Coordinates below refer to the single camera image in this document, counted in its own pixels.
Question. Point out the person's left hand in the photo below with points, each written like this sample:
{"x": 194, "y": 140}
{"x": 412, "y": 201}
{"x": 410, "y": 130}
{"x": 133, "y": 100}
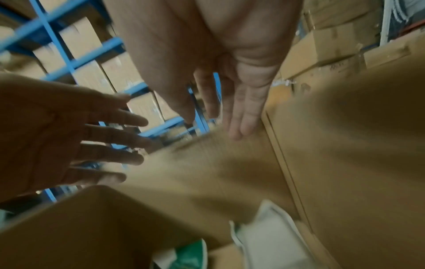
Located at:
{"x": 43, "y": 131}

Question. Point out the person's right hand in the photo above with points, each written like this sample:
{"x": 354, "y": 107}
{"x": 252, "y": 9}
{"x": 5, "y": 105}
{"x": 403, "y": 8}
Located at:
{"x": 199, "y": 39}

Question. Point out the small cardboard box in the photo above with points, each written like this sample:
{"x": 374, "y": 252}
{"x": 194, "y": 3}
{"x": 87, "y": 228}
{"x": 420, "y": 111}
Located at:
{"x": 348, "y": 157}

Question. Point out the blue metal shelf rack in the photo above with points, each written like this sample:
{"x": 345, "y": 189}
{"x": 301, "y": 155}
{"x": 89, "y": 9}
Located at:
{"x": 63, "y": 52}

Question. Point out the pile of brown cartons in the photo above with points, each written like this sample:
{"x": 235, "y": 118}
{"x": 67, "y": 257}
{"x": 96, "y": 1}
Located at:
{"x": 332, "y": 44}

